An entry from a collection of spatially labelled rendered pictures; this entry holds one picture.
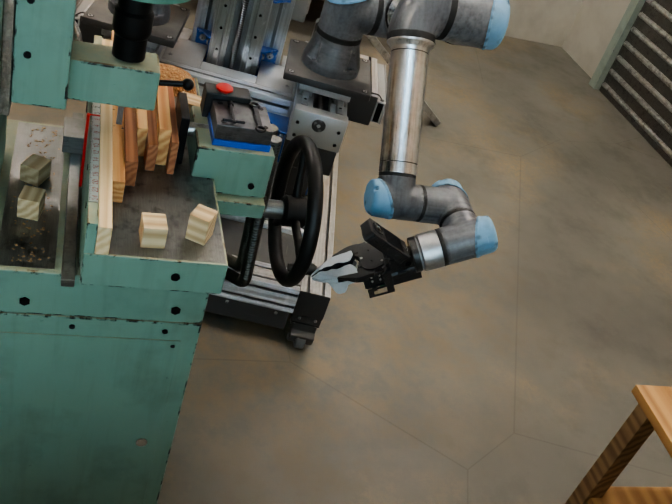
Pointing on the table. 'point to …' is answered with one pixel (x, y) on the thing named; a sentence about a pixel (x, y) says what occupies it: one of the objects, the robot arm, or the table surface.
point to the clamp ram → (184, 124)
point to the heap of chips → (176, 77)
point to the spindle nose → (131, 30)
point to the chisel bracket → (112, 77)
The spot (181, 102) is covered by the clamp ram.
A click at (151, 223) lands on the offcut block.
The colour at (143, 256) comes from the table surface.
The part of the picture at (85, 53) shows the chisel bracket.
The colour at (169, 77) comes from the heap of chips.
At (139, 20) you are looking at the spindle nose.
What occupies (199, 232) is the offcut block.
